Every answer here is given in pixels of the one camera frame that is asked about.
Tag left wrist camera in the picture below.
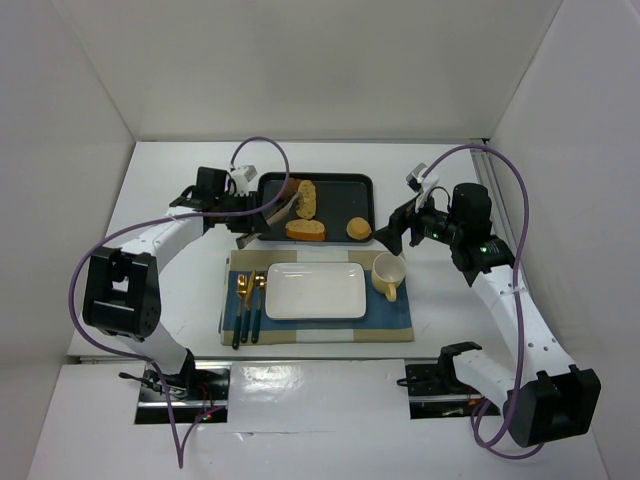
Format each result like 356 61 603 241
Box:
229 165 257 196

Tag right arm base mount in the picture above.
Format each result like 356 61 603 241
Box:
396 362 484 420

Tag orange crust bread slice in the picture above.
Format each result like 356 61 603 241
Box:
285 219 326 242

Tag aluminium rail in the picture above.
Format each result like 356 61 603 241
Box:
470 148 516 251

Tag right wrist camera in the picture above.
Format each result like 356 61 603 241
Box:
406 163 439 212

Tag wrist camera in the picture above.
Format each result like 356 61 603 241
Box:
406 163 439 212
229 165 257 196

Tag blue beige placemat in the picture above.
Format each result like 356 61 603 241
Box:
219 250 414 346

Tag white rectangular plate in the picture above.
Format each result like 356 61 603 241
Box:
265 262 367 321

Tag black baking tray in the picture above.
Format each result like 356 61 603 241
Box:
257 172 375 243

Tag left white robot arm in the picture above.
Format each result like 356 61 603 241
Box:
82 166 298 390

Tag gold fork green handle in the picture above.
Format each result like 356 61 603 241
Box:
231 274 248 350

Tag dark brown bread piece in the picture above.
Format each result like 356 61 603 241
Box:
281 177 302 201

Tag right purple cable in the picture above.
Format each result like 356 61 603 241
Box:
423 143 547 459

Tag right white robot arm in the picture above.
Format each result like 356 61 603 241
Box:
373 183 601 447

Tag yellow mug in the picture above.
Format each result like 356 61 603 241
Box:
371 252 407 302

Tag gold knife green handle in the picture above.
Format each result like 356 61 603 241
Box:
240 271 256 343

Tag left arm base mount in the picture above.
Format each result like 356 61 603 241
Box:
119 362 234 425

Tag long bread slice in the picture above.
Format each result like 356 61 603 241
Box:
296 180 317 220

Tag round bun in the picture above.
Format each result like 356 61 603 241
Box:
346 217 372 241

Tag metal tongs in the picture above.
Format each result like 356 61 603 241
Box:
236 193 300 250

